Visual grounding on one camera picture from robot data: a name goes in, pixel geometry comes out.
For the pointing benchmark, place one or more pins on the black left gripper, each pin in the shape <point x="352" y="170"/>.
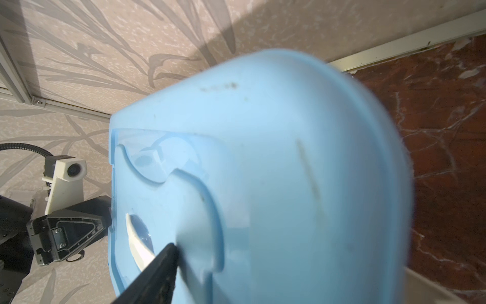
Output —
<point x="55" y="237"/>

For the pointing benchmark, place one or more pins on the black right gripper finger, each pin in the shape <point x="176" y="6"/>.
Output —
<point x="156" y="283"/>

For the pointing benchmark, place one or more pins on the blue plastic bin lid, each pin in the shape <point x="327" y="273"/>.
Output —
<point x="278" y="178"/>

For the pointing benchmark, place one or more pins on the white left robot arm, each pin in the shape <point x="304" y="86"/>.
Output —
<point x="11" y="281"/>

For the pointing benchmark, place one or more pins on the white plastic storage bin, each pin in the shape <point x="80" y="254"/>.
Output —
<point x="420" y="290"/>

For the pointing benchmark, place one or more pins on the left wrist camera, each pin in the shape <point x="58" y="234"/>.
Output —
<point x="65" y="175"/>

